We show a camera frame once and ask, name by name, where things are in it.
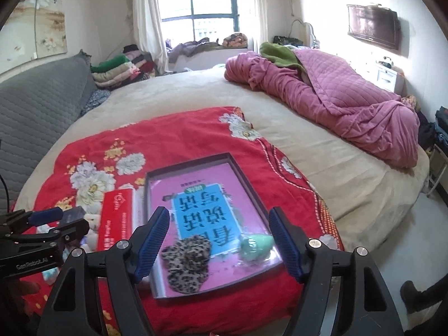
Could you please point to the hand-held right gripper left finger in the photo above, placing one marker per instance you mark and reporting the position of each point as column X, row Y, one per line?
column 154, row 245

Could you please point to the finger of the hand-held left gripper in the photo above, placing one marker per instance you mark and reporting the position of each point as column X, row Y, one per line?
column 45, row 216
column 70, row 231

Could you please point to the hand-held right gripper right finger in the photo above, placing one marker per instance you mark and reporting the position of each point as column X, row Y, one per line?
column 285, row 245

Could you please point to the dark shallow storage box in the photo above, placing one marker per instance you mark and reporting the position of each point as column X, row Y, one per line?
column 245, row 178

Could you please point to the mint green soft toy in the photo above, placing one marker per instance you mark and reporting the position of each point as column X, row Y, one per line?
column 257, row 246

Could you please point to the small white teddy bear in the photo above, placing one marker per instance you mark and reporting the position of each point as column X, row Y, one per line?
column 91, row 225

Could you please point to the leopard print scrunchie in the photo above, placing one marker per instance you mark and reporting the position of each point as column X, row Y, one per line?
column 187, row 262

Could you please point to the red tissue pack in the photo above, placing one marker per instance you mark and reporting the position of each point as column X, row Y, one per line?
column 117, row 217

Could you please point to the grey quilted headboard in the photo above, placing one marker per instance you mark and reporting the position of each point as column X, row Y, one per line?
column 38, row 112

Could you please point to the red floral blanket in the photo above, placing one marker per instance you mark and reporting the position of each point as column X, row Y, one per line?
column 175, row 136

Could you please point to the bed with beige sheet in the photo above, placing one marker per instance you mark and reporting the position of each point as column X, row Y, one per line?
column 297, row 126

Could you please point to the blue patterned pillow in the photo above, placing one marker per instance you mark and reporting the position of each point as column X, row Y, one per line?
column 96, row 101

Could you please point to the person's leg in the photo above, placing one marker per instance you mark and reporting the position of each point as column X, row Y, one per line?
column 427, row 297

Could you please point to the pink quilted blanket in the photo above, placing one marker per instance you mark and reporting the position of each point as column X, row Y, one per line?
column 332, row 94

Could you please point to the pile of folded clothes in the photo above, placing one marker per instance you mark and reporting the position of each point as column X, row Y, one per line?
column 119, row 70

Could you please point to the white metal rack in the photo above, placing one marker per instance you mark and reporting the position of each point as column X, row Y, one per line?
column 437, row 171

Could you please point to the green fleece blanket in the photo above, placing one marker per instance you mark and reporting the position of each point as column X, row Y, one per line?
column 278, row 54

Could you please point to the dark clothes heap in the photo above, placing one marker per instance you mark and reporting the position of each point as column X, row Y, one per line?
column 435, row 126

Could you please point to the white nightstand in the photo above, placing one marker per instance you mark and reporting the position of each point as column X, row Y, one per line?
column 386, row 77

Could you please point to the grey clothes on window seat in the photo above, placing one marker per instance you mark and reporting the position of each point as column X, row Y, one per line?
column 192, row 47

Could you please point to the black bag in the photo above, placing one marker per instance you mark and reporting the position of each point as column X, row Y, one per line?
column 287, row 40

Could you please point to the black and white toy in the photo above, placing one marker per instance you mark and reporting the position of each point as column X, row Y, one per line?
column 385, row 61

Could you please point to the colourful floral bundle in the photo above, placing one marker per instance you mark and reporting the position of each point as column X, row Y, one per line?
column 235, row 40

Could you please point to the white curtain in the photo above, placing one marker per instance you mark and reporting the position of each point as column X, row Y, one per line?
column 148, row 17
column 260, row 10

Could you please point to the floral wall painting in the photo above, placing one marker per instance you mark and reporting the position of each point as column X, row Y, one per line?
column 38, row 31

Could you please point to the wall-mounted television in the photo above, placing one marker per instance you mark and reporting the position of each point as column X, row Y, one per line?
column 372, row 26

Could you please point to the window with dark frame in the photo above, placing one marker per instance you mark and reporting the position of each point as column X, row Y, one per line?
column 196, row 0

